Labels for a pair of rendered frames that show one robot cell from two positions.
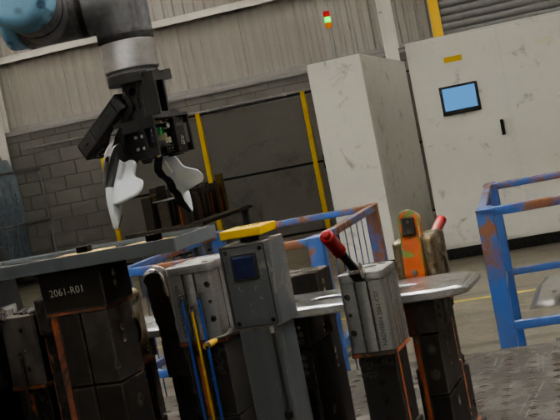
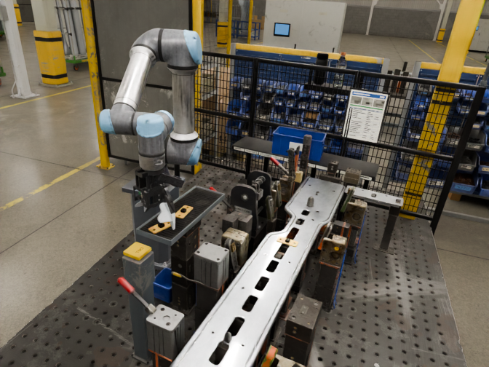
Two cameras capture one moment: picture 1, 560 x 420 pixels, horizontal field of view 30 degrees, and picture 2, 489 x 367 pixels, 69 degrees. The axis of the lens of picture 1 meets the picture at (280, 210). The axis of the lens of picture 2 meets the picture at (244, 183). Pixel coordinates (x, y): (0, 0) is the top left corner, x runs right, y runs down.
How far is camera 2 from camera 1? 200 cm
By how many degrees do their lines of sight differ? 91
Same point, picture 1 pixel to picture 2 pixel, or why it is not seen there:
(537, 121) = not seen: outside the picture
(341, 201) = not seen: outside the picture
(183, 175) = (164, 215)
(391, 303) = (152, 336)
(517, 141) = not seen: outside the picture
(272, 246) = (126, 262)
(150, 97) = (138, 179)
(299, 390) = (135, 310)
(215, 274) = (197, 259)
